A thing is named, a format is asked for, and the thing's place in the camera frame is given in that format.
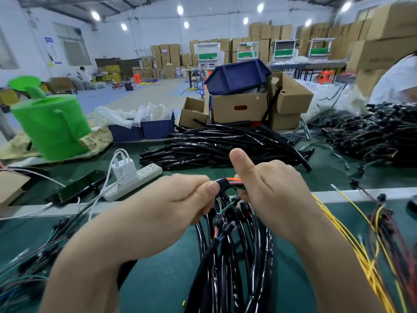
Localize bundle of yellow wires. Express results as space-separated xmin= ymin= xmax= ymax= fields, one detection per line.
xmin=311 ymin=184 xmax=408 ymax=313

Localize white power strip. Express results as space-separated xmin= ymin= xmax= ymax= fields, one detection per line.
xmin=103 ymin=163 xmax=163 ymax=202

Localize clear plastic bags with parts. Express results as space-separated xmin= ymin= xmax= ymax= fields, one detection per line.
xmin=92 ymin=102 xmax=172 ymax=129

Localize wall of stacked cardboard boxes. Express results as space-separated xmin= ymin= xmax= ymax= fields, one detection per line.
xmin=150 ymin=21 xmax=372 ymax=79

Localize stack of large cardboard boxes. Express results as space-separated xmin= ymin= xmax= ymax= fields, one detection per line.
xmin=345 ymin=1 xmax=417 ymax=98

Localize brown cardboard box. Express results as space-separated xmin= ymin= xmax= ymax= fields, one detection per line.
xmin=45 ymin=77 xmax=78 ymax=95

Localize bundle of multicoloured wires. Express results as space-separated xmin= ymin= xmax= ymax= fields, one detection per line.
xmin=0 ymin=214 xmax=86 ymax=313

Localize white workstation rack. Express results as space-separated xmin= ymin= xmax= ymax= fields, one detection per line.
xmin=308 ymin=37 xmax=336 ymax=61
xmin=237 ymin=41 xmax=260 ymax=62
xmin=272 ymin=38 xmax=298 ymax=63
xmin=194 ymin=42 xmax=222 ymax=67

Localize group of ceiling lamps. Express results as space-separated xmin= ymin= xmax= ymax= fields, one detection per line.
xmin=90 ymin=0 xmax=354 ymax=32

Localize pile of black connector cables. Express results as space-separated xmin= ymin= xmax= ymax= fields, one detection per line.
xmin=321 ymin=101 xmax=417 ymax=169

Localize person's left forearm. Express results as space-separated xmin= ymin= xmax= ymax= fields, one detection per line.
xmin=38 ymin=205 xmax=184 ymax=313

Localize tall open cardboard box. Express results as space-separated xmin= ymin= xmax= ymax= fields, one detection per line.
xmin=267 ymin=70 xmax=314 ymax=131

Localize black smartphone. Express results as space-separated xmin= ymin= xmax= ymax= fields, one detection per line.
xmin=45 ymin=170 xmax=108 ymax=207

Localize yellow plastic crate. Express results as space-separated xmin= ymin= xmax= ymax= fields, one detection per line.
xmin=0 ymin=89 xmax=20 ymax=107

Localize blue metal cart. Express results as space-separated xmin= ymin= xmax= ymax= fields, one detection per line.
xmin=188 ymin=67 xmax=210 ymax=98

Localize dark blue plastic bin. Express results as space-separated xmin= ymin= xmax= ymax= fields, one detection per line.
xmin=204 ymin=58 xmax=272 ymax=96

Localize white charging cable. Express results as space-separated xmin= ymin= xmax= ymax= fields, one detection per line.
xmin=86 ymin=148 xmax=131 ymax=223

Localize black wire harness bundle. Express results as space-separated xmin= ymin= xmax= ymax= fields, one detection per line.
xmin=117 ymin=177 xmax=275 ymax=313

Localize small blue storage box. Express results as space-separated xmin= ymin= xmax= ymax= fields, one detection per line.
xmin=108 ymin=124 xmax=144 ymax=143

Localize white charger plug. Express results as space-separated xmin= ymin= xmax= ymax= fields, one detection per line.
xmin=111 ymin=157 xmax=139 ymax=186

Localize person's right hand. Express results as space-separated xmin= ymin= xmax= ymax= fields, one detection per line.
xmin=229 ymin=148 xmax=327 ymax=247

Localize pile of black tubes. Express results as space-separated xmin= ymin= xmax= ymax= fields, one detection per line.
xmin=139 ymin=122 xmax=315 ymax=172

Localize cardboard box with handle hole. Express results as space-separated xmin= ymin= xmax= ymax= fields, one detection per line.
xmin=204 ymin=90 xmax=270 ymax=124

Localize green plastic watering can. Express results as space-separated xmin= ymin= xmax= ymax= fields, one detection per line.
xmin=8 ymin=75 xmax=93 ymax=161

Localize brown wrapping paper sheet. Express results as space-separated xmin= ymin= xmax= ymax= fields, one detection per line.
xmin=0 ymin=126 xmax=113 ymax=161

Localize person's right forearm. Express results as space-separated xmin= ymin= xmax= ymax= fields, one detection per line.
xmin=291 ymin=210 xmax=387 ymax=313

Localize bundle of red black wires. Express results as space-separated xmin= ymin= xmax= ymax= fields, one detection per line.
xmin=349 ymin=177 xmax=417 ymax=313

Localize large window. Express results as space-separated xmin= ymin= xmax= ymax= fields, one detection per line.
xmin=52 ymin=22 xmax=92 ymax=67

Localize person's left hand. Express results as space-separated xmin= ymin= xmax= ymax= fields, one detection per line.
xmin=108 ymin=173 xmax=221 ymax=256

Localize wall poster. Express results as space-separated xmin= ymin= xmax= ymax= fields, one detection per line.
xmin=44 ymin=37 xmax=63 ymax=65

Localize small open cardboard box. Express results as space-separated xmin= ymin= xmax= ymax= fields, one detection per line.
xmin=178 ymin=97 xmax=209 ymax=129

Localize large blue storage box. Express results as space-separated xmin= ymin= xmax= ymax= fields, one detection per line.
xmin=140 ymin=111 xmax=176 ymax=140

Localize grey work table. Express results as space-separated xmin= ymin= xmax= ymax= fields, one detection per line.
xmin=270 ymin=60 xmax=348 ymax=82

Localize thin white cable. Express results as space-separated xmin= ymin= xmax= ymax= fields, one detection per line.
xmin=0 ymin=167 xmax=66 ymax=188

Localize stack of yellow crates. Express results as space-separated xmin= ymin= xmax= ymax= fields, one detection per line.
xmin=104 ymin=64 xmax=122 ymax=83

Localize flat cardboard piece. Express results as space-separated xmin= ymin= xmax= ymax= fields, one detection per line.
xmin=0 ymin=171 xmax=31 ymax=206

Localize heap of clear plastic bags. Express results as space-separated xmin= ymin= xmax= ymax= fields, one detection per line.
xmin=297 ymin=79 xmax=369 ymax=123

